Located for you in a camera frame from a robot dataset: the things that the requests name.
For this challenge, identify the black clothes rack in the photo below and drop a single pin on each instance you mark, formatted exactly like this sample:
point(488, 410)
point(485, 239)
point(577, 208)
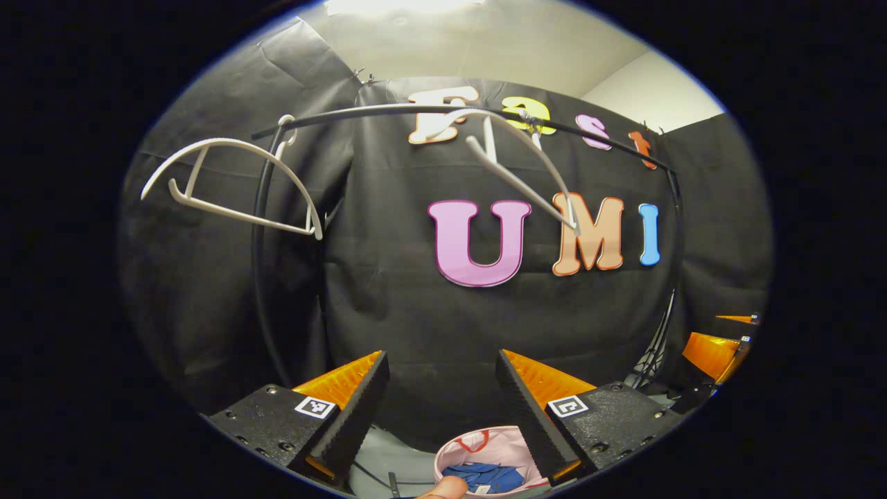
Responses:
point(326, 116)

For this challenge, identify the pink laundry hamper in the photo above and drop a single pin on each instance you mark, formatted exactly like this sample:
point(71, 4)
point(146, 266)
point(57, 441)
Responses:
point(509, 443)

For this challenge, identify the ceiling light panel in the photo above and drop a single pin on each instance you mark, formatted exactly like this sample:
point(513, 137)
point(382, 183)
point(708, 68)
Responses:
point(405, 5)

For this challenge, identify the black backdrop cloth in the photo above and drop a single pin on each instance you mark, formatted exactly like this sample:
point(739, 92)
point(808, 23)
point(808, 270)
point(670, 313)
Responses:
point(416, 333)

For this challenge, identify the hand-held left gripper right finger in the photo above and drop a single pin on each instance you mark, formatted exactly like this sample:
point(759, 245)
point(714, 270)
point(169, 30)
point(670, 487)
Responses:
point(530, 416)

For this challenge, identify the white plastic hanger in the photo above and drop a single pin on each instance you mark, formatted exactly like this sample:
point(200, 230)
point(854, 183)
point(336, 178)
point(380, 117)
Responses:
point(520, 181)
point(242, 214)

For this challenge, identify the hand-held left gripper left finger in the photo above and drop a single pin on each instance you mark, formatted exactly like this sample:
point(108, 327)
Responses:
point(353, 416)

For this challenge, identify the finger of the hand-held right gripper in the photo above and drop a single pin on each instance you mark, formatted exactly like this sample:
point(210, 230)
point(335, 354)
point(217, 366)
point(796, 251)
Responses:
point(741, 319)
point(710, 353)

